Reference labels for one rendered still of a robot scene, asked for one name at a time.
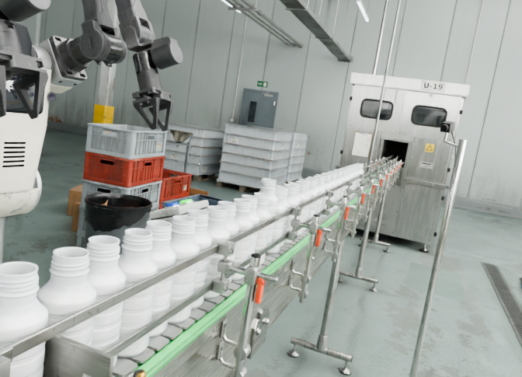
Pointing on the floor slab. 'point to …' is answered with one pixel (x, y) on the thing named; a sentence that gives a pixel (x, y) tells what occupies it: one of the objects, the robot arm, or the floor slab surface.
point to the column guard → (103, 114)
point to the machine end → (406, 147)
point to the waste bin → (114, 214)
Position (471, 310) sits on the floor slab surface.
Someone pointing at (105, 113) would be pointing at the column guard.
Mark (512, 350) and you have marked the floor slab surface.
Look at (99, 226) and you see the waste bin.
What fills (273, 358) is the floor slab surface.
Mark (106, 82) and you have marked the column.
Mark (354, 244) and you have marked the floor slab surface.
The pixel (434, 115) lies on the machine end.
